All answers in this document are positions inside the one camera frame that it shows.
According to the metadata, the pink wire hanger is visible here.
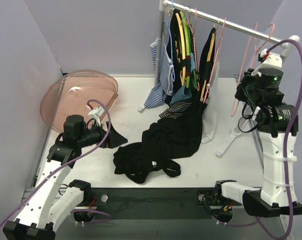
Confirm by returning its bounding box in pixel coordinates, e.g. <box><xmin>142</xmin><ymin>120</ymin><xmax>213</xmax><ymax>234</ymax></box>
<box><xmin>230</xmin><ymin>23</ymin><xmax>276</xmax><ymax>117</ymax></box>

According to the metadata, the black tank top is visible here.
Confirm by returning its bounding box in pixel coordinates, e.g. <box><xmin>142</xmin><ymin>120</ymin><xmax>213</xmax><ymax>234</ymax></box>
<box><xmin>113</xmin><ymin>142</ymin><xmax>181</xmax><ymax>184</ymax></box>

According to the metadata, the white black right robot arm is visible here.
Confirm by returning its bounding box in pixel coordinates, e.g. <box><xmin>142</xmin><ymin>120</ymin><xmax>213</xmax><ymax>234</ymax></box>
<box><xmin>212</xmin><ymin>68</ymin><xmax>302</xmax><ymax>218</ymax></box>

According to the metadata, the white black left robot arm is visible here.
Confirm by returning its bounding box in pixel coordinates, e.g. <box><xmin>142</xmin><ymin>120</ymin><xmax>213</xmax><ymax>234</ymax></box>
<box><xmin>3</xmin><ymin>114</ymin><xmax>128</xmax><ymax>240</ymax></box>

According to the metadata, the pink hanger with garment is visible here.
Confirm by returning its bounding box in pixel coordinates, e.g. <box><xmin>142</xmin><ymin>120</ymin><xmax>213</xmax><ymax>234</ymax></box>
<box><xmin>200</xmin><ymin>18</ymin><xmax>226</xmax><ymax>104</ymax></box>

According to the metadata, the blue white striped top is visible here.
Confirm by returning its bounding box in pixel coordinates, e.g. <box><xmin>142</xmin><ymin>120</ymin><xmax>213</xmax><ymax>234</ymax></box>
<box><xmin>144</xmin><ymin>21</ymin><xmax>175</xmax><ymax>109</ymax></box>

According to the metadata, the yellow hanger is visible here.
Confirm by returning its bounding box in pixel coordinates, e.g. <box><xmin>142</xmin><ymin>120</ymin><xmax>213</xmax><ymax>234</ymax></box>
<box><xmin>199</xmin><ymin>27</ymin><xmax>216</xmax><ymax>99</ymax></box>
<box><xmin>175</xmin><ymin>13</ymin><xmax>186</xmax><ymax>86</ymax></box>

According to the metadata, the green hanger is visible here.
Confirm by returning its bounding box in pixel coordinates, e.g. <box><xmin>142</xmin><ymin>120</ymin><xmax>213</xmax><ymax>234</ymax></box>
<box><xmin>180</xmin><ymin>11</ymin><xmax>198</xmax><ymax>90</ymax></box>

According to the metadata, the light blue hanger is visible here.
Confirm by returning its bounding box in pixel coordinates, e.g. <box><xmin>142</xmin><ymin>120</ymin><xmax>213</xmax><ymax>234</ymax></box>
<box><xmin>167</xmin><ymin>6</ymin><xmax>175</xmax><ymax>82</ymax></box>

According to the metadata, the black hanging garment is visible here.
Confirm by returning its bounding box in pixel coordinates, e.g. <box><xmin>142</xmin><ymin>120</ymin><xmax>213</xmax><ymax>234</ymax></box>
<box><xmin>140</xmin><ymin>9</ymin><xmax>216</xmax><ymax>160</ymax></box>

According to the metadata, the white clothes rack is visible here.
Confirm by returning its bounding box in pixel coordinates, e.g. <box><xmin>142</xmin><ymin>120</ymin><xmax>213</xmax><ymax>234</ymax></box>
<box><xmin>137</xmin><ymin>0</ymin><xmax>301</xmax><ymax>158</ymax></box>

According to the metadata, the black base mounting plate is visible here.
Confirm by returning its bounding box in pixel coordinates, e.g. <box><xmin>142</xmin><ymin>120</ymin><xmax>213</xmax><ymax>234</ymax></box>
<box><xmin>74</xmin><ymin>187</ymin><xmax>243</xmax><ymax>221</ymax></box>

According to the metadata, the pink translucent plastic basin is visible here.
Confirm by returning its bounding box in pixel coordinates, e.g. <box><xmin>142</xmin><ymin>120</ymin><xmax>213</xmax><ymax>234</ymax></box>
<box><xmin>40</xmin><ymin>69</ymin><xmax>118</xmax><ymax>133</ymax></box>

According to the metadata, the teal garment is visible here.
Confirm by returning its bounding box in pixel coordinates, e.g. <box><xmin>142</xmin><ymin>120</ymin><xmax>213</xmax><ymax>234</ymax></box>
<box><xmin>169</xmin><ymin>86</ymin><xmax>192</xmax><ymax>106</ymax></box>

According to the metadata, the black multicolour striped garment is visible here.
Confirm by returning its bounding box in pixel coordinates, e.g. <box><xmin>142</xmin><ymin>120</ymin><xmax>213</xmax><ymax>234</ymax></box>
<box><xmin>159</xmin><ymin>99</ymin><xmax>192</xmax><ymax>119</ymax></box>

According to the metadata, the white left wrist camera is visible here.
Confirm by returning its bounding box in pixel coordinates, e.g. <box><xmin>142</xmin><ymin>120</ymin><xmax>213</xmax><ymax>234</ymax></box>
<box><xmin>88</xmin><ymin>106</ymin><xmax>105</xmax><ymax>125</ymax></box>

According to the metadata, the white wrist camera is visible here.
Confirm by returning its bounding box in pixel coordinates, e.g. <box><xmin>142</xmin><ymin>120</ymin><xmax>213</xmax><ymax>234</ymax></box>
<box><xmin>251</xmin><ymin>49</ymin><xmax>283</xmax><ymax>76</ymax></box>
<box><xmin>88</xmin><ymin>106</ymin><xmax>105</xmax><ymax>125</ymax></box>

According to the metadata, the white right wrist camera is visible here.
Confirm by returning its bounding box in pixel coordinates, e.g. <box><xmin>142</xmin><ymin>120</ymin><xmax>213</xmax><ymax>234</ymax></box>
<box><xmin>251</xmin><ymin>49</ymin><xmax>283</xmax><ymax>76</ymax></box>

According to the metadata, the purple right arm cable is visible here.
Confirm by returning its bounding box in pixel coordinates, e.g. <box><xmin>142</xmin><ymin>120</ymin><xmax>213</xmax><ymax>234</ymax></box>
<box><xmin>225</xmin><ymin>39</ymin><xmax>302</xmax><ymax>240</ymax></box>

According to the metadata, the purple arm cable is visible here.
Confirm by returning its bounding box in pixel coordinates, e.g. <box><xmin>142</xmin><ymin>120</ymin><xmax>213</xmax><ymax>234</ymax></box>
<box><xmin>225</xmin><ymin>39</ymin><xmax>302</xmax><ymax>240</ymax></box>
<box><xmin>0</xmin><ymin>99</ymin><xmax>111</xmax><ymax>237</ymax></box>

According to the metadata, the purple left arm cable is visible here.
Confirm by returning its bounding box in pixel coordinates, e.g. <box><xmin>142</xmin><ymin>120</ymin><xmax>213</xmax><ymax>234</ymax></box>
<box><xmin>0</xmin><ymin>99</ymin><xmax>111</xmax><ymax>237</ymax></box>

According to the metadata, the aluminium frame rail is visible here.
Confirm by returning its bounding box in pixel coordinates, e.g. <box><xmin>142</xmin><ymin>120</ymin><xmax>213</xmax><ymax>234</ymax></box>
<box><xmin>22</xmin><ymin>187</ymin><xmax>284</xmax><ymax>210</ymax></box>

